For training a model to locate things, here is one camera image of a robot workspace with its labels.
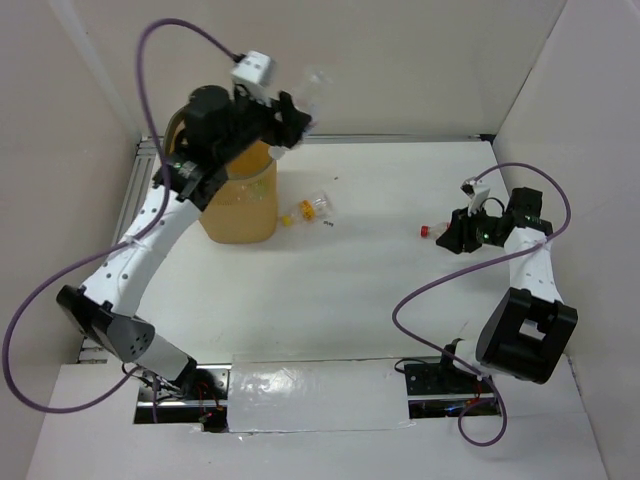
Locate red cap cola bottle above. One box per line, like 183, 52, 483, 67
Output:
420, 222, 450, 239

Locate green plastic bottle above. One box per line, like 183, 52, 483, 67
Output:
245, 181, 269, 203

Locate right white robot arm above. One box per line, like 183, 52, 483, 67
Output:
436, 184, 578, 384

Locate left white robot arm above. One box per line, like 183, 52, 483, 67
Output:
56, 86, 312, 399

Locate yellow mesh waste bin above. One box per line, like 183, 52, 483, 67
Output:
163, 109, 278, 244

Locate clear bottle orange cap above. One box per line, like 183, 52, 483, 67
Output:
280, 190, 333, 227

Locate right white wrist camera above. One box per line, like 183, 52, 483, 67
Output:
461, 178, 490, 217

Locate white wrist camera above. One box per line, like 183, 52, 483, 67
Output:
231, 50, 276, 106
461, 178, 490, 217

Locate aluminium frame rail back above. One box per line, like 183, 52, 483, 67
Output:
305, 134, 496, 145

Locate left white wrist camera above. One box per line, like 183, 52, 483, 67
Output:
231, 50, 276, 106

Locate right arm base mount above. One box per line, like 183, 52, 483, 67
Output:
394, 355, 501, 420

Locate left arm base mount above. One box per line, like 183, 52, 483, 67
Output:
133, 364, 232, 433

